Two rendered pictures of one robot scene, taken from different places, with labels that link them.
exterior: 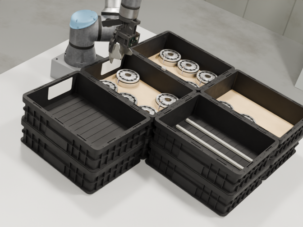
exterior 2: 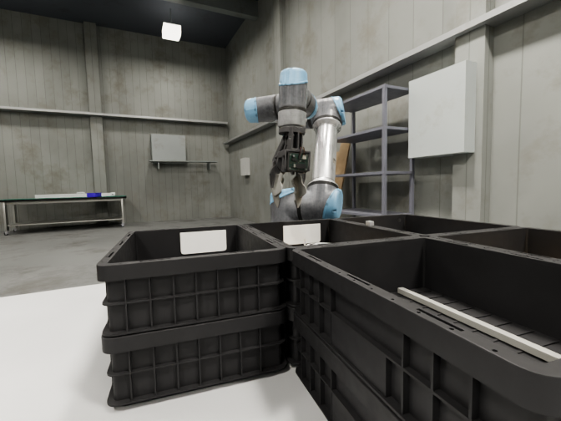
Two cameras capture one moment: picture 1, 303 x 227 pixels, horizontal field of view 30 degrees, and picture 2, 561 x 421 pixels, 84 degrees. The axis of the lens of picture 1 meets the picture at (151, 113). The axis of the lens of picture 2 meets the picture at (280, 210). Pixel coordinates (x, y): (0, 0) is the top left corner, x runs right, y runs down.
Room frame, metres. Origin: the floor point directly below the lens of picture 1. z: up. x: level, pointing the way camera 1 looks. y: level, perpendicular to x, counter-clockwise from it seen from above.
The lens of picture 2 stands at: (1.28, -0.33, 1.04)
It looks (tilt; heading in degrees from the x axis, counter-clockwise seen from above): 4 degrees down; 39
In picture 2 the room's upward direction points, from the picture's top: 1 degrees counter-clockwise
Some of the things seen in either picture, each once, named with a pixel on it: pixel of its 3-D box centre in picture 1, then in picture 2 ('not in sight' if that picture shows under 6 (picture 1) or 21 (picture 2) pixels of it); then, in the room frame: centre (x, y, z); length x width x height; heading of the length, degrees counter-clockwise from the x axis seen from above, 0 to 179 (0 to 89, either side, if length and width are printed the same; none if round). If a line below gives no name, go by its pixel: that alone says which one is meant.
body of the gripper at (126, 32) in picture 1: (126, 30); (291, 151); (1.96, 0.17, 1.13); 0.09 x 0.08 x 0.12; 58
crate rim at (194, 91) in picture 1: (138, 82); (316, 233); (1.94, 0.08, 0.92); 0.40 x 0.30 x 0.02; 58
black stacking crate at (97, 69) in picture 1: (136, 92); (316, 253); (1.94, 0.08, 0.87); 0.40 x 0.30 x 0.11; 58
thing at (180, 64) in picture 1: (188, 65); not in sight; (2.25, -0.12, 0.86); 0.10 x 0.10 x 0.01
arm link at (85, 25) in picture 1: (84, 27); (287, 205); (2.20, 0.37, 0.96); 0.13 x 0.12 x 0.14; 109
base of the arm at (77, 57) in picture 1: (80, 49); not in sight; (2.20, 0.38, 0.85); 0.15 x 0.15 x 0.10
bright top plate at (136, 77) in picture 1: (127, 75); not in sight; (2.06, 0.14, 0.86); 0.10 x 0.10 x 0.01
